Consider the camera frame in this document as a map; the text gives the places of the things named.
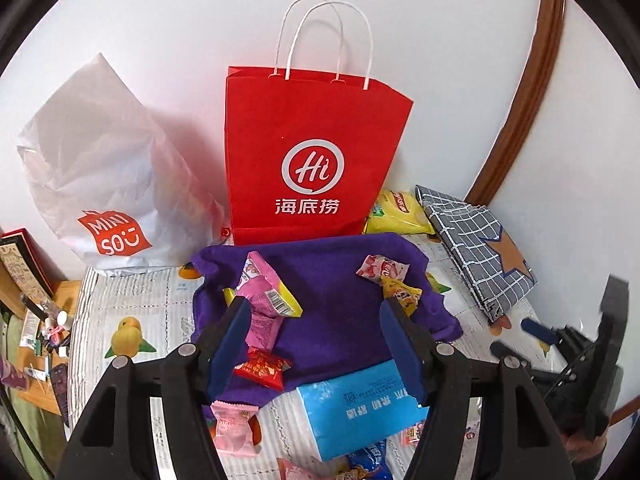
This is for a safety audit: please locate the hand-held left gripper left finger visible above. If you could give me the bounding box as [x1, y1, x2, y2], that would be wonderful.
[57, 296, 253, 480]

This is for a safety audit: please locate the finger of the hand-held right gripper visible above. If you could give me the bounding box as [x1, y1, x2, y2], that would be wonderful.
[490, 340, 566, 386]
[520, 316, 563, 348]

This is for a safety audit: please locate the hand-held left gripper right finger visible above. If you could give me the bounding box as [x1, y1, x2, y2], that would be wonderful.
[379, 297, 576, 480]

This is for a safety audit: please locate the yellow candy packet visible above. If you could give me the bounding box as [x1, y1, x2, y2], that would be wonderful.
[382, 275, 426, 317]

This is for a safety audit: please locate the large pink snack packet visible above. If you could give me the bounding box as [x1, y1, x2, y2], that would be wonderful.
[222, 251, 304, 351]

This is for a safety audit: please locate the blue snack packet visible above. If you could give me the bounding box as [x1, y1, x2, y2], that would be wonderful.
[347, 440, 388, 480]

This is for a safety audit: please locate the red snack packet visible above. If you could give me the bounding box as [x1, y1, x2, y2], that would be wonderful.
[234, 349, 292, 389]

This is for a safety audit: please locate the purple towel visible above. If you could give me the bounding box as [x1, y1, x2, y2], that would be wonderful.
[190, 232, 463, 408]

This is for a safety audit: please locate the blue tissue pack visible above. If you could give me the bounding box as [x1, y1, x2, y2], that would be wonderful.
[296, 359, 431, 461]

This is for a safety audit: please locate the pink peach snack packet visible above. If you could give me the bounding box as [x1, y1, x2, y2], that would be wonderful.
[210, 400, 258, 453]

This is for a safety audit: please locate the pink white candy packet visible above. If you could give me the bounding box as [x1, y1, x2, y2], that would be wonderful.
[356, 254, 412, 283]

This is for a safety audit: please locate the fruit print tablecloth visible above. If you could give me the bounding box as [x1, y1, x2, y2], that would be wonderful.
[65, 232, 566, 480]

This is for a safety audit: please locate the grey checkered cloth pouch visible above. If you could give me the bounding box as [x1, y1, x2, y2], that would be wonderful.
[415, 185, 538, 323]

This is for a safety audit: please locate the yellow chip bag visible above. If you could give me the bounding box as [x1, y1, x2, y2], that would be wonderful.
[363, 189, 436, 236]

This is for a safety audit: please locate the panda print snack packet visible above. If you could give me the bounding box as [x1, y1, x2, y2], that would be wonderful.
[277, 457, 346, 480]

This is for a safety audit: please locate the wooden nightstand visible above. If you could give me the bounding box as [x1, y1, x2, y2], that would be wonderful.
[15, 280, 83, 416]

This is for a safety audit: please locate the cluster of small cosmetics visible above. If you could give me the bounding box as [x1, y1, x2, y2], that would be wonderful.
[20, 295, 76, 361]

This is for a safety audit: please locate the purple bottle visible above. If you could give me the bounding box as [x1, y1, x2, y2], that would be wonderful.
[0, 360, 28, 391]

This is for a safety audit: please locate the green blanket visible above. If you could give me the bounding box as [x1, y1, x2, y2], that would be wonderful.
[0, 310, 61, 476]

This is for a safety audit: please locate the patterned book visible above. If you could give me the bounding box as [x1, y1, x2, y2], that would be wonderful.
[0, 227, 56, 306]

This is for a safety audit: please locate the white plastic bag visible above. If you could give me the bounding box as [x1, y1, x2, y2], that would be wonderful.
[16, 52, 226, 278]

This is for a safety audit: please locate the red paper bag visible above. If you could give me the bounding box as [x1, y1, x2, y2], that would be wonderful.
[223, 0, 415, 247]

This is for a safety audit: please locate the brown wooden door frame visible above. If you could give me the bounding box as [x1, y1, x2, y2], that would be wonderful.
[465, 0, 568, 206]

